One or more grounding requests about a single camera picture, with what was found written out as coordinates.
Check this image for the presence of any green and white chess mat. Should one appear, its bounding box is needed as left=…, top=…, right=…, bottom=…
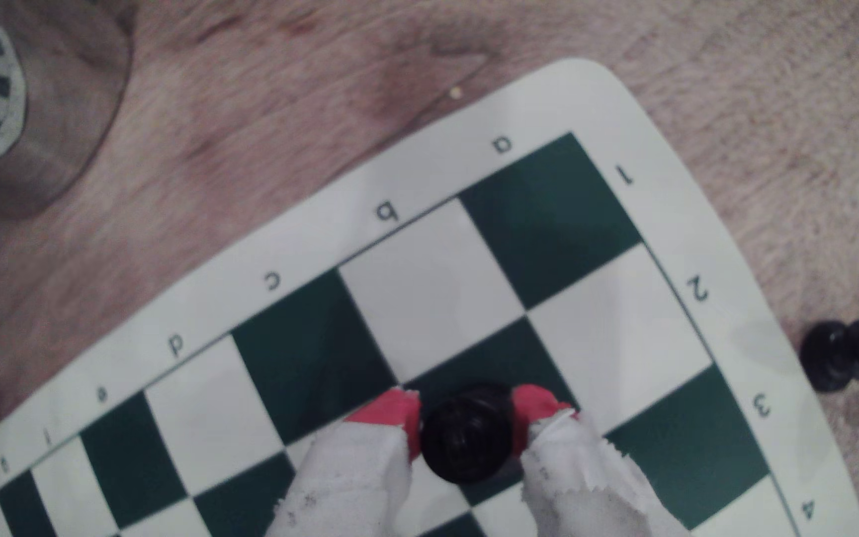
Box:
left=0, top=58, right=859, bottom=537

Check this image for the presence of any brown chess bag with logo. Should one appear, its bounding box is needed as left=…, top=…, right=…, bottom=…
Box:
left=0, top=0, right=137, bottom=221

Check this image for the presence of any black bishop chess piece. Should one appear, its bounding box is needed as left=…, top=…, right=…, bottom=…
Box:
left=800, top=319, right=859, bottom=394

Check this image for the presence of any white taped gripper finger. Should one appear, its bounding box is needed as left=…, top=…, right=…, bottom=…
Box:
left=264, top=386, right=423, bottom=537
left=510, top=385, right=690, bottom=537

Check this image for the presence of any black king chess piece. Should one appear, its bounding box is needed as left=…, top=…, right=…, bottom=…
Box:
left=418, top=384, right=520, bottom=484

